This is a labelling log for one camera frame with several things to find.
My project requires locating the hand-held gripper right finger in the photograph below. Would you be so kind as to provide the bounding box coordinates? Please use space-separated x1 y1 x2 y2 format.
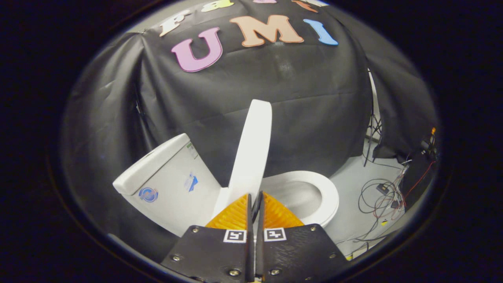
255 191 349 283

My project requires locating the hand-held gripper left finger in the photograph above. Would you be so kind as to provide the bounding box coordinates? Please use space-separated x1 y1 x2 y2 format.
160 193 255 283

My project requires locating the white toilet lid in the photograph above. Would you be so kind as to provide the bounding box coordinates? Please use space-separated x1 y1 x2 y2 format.
212 99 273 221

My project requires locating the white toilet seat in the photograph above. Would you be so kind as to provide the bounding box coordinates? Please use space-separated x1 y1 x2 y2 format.
261 171 340 228

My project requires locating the white ceramic toilet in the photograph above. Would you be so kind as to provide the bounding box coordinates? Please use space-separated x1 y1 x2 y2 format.
113 133 340 238

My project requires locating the black tripod stand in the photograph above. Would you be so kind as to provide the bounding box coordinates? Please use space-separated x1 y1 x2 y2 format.
363 69 384 167

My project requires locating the black backdrop cloth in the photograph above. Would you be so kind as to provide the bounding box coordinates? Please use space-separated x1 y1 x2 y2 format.
59 0 439 264

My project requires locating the tangle of floor cables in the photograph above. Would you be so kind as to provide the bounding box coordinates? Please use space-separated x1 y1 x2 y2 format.
337 173 409 253

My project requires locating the red cable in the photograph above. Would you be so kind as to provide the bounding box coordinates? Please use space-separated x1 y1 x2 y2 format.
401 160 437 205

